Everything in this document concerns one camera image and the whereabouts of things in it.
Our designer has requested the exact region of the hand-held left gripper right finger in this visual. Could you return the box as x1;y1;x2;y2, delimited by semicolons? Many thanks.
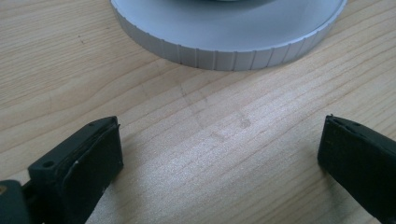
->
317;114;396;224

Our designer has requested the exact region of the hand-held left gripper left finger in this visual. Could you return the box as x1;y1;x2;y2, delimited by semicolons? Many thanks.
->
21;116;124;224

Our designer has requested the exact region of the round grey ridged base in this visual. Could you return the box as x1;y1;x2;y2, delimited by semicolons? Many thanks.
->
109;0;348;72

